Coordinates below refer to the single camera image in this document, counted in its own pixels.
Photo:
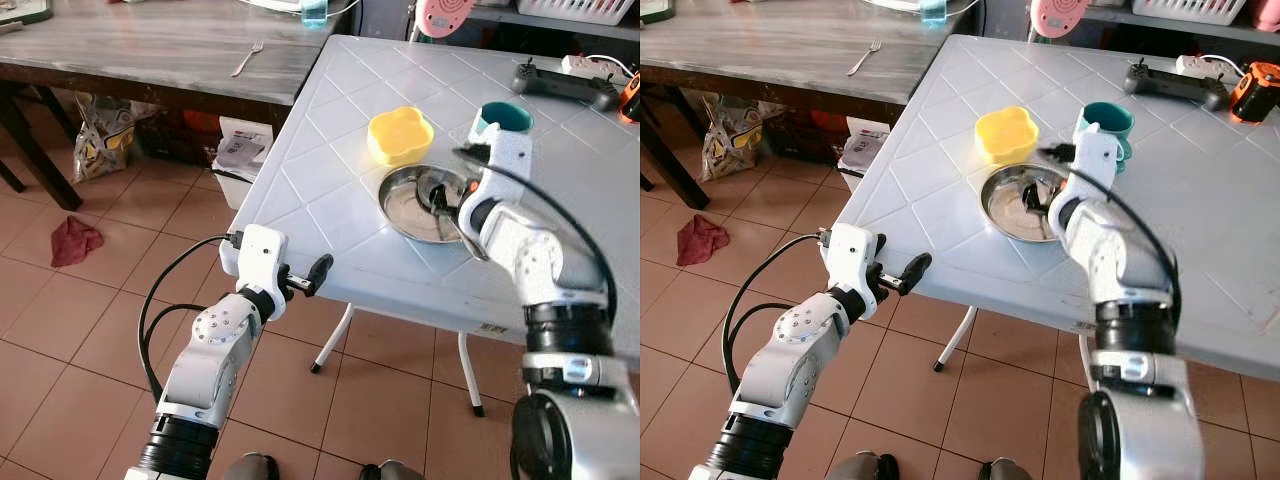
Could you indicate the silver metal spoon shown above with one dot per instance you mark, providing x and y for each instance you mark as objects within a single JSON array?
[{"x": 470, "y": 238}]

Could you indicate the white plastic bin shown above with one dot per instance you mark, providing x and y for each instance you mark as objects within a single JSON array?
[
  {"x": 865, "y": 150},
  {"x": 245, "y": 150}
]

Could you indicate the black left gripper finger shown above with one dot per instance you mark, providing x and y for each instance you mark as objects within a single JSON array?
[
  {"x": 320, "y": 270},
  {"x": 918, "y": 270}
]

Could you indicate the blue plastic water bottle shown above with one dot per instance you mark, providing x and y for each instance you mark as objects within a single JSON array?
[
  {"x": 314, "y": 10},
  {"x": 933, "y": 9}
]

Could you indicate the black remote controller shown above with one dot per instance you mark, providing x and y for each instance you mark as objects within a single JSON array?
[
  {"x": 1175, "y": 85},
  {"x": 560, "y": 85}
]

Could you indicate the yellow plastic bowl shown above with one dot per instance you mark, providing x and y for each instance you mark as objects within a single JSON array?
[
  {"x": 1008, "y": 134},
  {"x": 400, "y": 135}
]

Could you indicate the white power strip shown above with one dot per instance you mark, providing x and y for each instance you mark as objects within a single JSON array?
[
  {"x": 1205, "y": 66},
  {"x": 590, "y": 66}
]

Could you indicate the printed plastic bag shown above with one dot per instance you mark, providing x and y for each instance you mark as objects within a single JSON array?
[
  {"x": 735, "y": 135},
  {"x": 105, "y": 135}
]

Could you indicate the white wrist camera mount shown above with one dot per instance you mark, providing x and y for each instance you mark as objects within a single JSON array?
[
  {"x": 255, "y": 255},
  {"x": 852, "y": 255},
  {"x": 508, "y": 160},
  {"x": 1098, "y": 160}
]

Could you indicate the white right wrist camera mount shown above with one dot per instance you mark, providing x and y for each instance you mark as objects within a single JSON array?
[
  {"x": 1098, "y": 160},
  {"x": 508, "y": 160}
]

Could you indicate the pink round fan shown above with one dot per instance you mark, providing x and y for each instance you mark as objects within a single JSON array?
[
  {"x": 1058, "y": 15},
  {"x": 445, "y": 15}
]

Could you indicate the red cloth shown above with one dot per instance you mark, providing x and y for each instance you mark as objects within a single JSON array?
[
  {"x": 702, "y": 241},
  {"x": 75, "y": 242}
]

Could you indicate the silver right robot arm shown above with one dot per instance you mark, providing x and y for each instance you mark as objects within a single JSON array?
[
  {"x": 1130, "y": 300},
  {"x": 560, "y": 300}
]

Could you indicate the white metal table leg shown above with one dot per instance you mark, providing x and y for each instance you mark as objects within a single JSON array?
[
  {"x": 1086, "y": 350},
  {"x": 330, "y": 340},
  {"x": 955, "y": 340},
  {"x": 470, "y": 375}
]

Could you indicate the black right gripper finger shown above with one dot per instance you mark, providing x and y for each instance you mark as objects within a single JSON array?
[
  {"x": 1031, "y": 197},
  {"x": 1045, "y": 201},
  {"x": 436, "y": 198},
  {"x": 450, "y": 203}
]

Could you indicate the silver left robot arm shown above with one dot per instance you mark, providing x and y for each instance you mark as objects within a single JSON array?
[
  {"x": 790, "y": 350},
  {"x": 215, "y": 350}
]

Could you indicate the white plastic basket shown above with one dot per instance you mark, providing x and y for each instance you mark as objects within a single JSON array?
[
  {"x": 570, "y": 10},
  {"x": 1190, "y": 10}
]

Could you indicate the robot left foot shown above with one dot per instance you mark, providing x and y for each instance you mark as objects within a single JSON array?
[
  {"x": 250, "y": 468},
  {"x": 865, "y": 468}
]

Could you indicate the brown wooden strip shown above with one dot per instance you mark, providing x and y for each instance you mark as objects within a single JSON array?
[{"x": 10, "y": 27}]

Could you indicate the round steel plate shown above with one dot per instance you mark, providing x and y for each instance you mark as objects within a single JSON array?
[
  {"x": 1005, "y": 208},
  {"x": 405, "y": 210}
]

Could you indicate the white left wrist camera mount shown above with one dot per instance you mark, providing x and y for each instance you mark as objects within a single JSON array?
[
  {"x": 852, "y": 255},
  {"x": 255, "y": 255}
]

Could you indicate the teal ceramic mug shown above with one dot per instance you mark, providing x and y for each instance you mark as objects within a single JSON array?
[
  {"x": 505, "y": 118},
  {"x": 1108, "y": 120}
]

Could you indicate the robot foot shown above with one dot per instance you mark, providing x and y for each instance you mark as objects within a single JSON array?
[
  {"x": 865, "y": 468},
  {"x": 250, "y": 468},
  {"x": 392, "y": 471},
  {"x": 1008, "y": 470}
]

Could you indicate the dark wooden table leg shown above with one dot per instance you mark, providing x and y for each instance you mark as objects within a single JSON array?
[
  {"x": 672, "y": 155},
  {"x": 35, "y": 155}
]

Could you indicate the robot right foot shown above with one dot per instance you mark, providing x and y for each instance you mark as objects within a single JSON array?
[
  {"x": 1008, "y": 470},
  {"x": 392, "y": 471}
]

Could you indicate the orange and black device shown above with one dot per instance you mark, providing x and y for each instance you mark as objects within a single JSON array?
[
  {"x": 1255, "y": 92},
  {"x": 631, "y": 98}
]

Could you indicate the silver metal fork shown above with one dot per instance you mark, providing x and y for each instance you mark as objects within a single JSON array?
[
  {"x": 866, "y": 58},
  {"x": 248, "y": 58}
]

